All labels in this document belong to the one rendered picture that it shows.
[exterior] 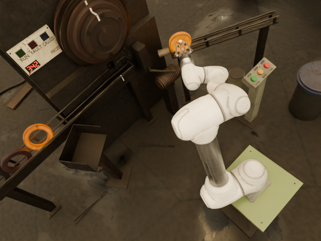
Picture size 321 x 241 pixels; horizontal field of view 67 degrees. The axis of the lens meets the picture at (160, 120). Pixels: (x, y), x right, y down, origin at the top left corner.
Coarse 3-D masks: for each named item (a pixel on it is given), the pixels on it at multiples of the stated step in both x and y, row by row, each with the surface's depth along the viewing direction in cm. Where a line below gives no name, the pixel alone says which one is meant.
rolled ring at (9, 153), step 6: (12, 150) 156; (18, 150) 157; (24, 150) 159; (6, 156) 153; (12, 156) 155; (30, 156) 165; (0, 162) 154; (6, 162) 154; (24, 162) 166; (6, 168) 157; (12, 168) 161; (18, 168) 164
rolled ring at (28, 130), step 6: (30, 126) 161; (36, 126) 161; (42, 126) 163; (48, 126) 168; (24, 132) 159; (30, 132) 160; (48, 132) 167; (24, 138) 160; (48, 138) 168; (30, 144) 163; (36, 144) 167; (42, 144) 168
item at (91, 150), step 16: (80, 128) 166; (96, 128) 161; (64, 144) 156; (80, 144) 168; (96, 144) 165; (64, 160) 157; (80, 160) 163; (96, 160) 160; (112, 176) 216; (128, 176) 213
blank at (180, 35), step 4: (180, 32) 164; (184, 32) 164; (172, 36) 165; (176, 36) 163; (180, 36) 164; (184, 36) 164; (188, 36) 165; (172, 40) 165; (176, 40) 166; (184, 40) 167; (188, 40) 168; (172, 44) 169; (188, 44) 171; (172, 48) 172
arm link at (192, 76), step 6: (186, 66) 150; (192, 66) 150; (198, 66) 152; (186, 72) 148; (192, 72) 147; (198, 72) 148; (204, 72) 149; (186, 78) 147; (192, 78) 145; (198, 78) 146; (204, 78) 150; (186, 84) 148; (192, 84) 145; (198, 84) 146
